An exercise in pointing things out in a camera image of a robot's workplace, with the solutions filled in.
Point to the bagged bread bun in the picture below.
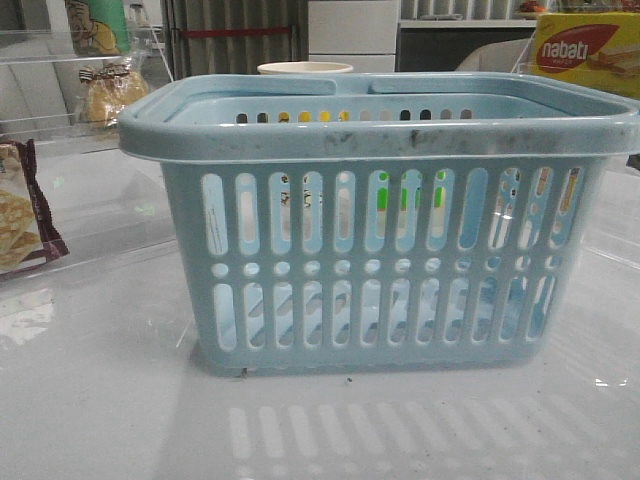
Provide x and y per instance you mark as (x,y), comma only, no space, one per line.
(111,88)

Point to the light blue plastic basket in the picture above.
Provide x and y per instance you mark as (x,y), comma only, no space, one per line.
(377,220)

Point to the cream paper cup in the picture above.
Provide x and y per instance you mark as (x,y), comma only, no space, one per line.
(304,68)

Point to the white cabinet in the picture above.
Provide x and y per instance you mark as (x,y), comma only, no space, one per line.
(362,34)

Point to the brown cracker snack packet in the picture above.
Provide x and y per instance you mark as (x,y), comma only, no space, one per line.
(29,238)

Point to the clear acrylic display shelf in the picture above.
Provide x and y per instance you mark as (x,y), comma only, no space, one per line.
(43,98)

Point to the green cartoon snack bag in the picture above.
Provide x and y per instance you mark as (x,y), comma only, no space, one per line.
(98,27)

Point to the yellow nabati wafer box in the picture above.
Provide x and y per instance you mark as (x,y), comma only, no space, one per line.
(595,50)

